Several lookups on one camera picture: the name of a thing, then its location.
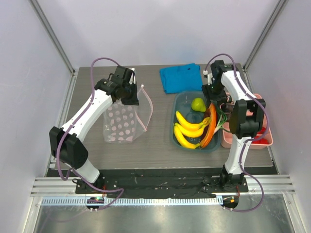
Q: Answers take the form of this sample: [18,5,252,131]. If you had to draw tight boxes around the green spring onion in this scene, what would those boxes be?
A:
[213,107,230,134]

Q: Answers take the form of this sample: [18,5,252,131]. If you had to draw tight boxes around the clear polka dot zip bag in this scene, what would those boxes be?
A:
[103,85,154,144]

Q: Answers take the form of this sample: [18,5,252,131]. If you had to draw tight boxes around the yellow banana bunch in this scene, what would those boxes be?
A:
[173,111,210,150]

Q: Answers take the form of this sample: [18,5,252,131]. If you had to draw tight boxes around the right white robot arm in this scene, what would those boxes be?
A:
[202,59,265,192]

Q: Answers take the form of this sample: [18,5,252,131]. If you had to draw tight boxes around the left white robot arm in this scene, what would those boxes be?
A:
[49,66,138,194]

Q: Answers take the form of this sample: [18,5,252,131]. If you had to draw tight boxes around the dark patterned tray item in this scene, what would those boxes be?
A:
[221,95,235,113]

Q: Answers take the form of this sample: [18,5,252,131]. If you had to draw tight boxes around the green pear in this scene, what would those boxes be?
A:
[191,98,207,113]

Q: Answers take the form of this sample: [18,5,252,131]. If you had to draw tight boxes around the blue folded cloth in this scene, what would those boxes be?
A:
[159,63,203,94]

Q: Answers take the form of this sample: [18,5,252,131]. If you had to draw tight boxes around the teal plastic bin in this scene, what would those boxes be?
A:
[170,91,222,153]

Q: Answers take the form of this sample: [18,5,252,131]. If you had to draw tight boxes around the pink compartment tray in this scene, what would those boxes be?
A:
[220,93,274,149]

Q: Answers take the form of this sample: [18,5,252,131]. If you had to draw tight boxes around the red tray pieces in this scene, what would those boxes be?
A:
[252,127,270,145]

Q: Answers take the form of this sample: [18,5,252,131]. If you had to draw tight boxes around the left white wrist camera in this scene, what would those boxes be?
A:
[129,68,136,84]

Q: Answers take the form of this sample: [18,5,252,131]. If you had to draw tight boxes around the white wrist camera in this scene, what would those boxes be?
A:
[129,68,136,84]
[203,70,213,85]

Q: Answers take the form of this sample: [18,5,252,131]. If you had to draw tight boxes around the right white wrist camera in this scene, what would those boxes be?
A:
[203,70,213,85]

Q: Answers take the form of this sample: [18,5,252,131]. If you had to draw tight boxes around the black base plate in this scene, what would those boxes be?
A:
[70,167,249,200]

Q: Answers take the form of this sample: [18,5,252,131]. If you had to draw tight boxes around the white slotted cable duct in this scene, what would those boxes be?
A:
[41,196,223,207]

